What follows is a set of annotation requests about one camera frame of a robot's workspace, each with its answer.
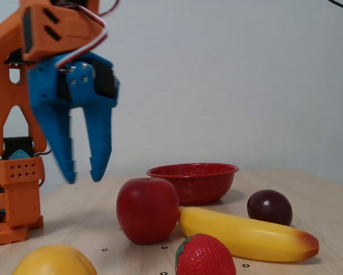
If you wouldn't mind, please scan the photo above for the red white black servo cable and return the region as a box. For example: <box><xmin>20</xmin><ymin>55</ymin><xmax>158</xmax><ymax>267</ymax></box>
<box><xmin>54</xmin><ymin>0</ymin><xmax>122</xmax><ymax>74</ymax></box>

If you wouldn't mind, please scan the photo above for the red speckled enamel bowl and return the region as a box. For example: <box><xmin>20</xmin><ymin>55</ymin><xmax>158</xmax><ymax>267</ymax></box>
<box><xmin>145</xmin><ymin>163</ymin><xmax>240</xmax><ymax>206</ymax></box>

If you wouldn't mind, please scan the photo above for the red toy apple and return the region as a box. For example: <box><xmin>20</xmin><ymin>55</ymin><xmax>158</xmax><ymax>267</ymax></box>
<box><xmin>116</xmin><ymin>177</ymin><xmax>180</xmax><ymax>245</ymax></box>

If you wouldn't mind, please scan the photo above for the dark purple toy plum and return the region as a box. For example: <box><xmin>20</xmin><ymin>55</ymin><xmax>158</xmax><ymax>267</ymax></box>
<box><xmin>247</xmin><ymin>188</ymin><xmax>294</xmax><ymax>227</ymax></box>

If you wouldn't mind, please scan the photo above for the yellow toy banana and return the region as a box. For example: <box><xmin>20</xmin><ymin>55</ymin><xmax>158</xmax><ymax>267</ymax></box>
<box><xmin>178</xmin><ymin>206</ymin><xmax>320</xmax><ymax>263</ymax></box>

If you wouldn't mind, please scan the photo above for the red toy strawberry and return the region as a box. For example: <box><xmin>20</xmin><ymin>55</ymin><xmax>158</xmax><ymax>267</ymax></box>
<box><xmin>175</xmin><ymin>233</ymin><xmax>237</xmax><ymax>275</ymax></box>

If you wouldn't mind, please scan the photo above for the yellow orange toy peach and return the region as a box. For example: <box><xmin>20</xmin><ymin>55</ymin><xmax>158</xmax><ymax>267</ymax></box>
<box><xmin>11</xmin><ymin>243</ymin><xmax>98</xmax><ymax>275</ymax></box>

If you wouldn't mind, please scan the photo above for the red black shoulder cable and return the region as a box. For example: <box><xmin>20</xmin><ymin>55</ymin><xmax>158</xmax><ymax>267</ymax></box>
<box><xmin>38</xmin><ymin>148</ymin><xmax>53</xmax><ymax>188</ymax></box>

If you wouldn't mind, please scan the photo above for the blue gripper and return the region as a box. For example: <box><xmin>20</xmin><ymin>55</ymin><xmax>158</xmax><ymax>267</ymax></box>
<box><xmin>27</xmin><ymin>51</ymin><xmax>121</xmax><ymax>185</ymax></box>

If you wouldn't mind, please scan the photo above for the orange robot base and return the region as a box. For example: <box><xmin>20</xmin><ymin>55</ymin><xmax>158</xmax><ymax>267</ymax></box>
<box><xmin>0</xmin><ymin>180</ymin><xmax>45</xmax><ymax>248</ymax></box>

